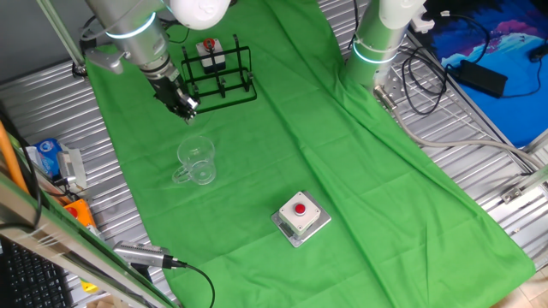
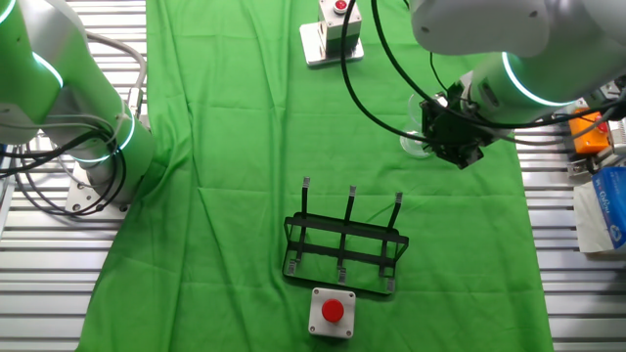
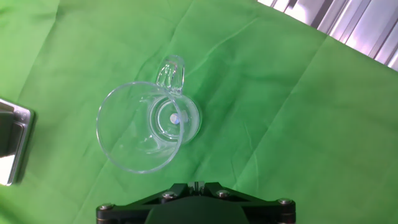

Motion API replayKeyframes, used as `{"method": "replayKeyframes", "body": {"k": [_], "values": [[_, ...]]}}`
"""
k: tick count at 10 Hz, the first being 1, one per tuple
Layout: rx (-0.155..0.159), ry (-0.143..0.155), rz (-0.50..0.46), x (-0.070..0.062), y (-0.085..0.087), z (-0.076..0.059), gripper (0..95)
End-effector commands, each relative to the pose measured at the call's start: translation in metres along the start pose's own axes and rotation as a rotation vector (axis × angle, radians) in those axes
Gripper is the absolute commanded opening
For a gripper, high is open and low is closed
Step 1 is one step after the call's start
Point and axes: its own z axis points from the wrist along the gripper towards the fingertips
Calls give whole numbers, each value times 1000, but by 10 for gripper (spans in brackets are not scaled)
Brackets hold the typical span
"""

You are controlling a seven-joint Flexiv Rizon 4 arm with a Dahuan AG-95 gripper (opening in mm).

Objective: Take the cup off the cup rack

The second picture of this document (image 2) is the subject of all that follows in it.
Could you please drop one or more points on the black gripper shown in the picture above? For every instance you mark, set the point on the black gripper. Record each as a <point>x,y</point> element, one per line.
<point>447,127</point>

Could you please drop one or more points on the white button box on plate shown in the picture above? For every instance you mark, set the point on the white button box on plate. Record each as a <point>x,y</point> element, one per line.
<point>332,29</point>

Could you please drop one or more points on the silver finned device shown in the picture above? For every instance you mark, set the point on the silver finned device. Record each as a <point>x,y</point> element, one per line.
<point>618,137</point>

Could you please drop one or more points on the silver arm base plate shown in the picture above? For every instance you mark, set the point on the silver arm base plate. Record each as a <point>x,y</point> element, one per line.
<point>83,195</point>

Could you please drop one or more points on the orange button box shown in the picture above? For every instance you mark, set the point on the orange button box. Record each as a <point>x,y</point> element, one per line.
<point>587,137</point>

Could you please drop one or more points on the silver metal clamp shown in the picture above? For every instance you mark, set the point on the silver metal clamp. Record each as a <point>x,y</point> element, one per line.
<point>584,163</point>

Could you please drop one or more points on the clear glass mug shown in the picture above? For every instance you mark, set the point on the clear glass mug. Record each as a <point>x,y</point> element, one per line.
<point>413,142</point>

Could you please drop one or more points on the blue tissue pack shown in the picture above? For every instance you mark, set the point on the blue tissue pack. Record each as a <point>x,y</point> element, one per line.
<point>609,205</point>

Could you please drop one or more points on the grey box red mushroom button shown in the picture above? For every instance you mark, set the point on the grey box red mushroom button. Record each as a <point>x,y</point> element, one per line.
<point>332,311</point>

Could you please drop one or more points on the green cloth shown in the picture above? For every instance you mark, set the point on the green cloth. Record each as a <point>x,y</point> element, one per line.
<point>220,146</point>

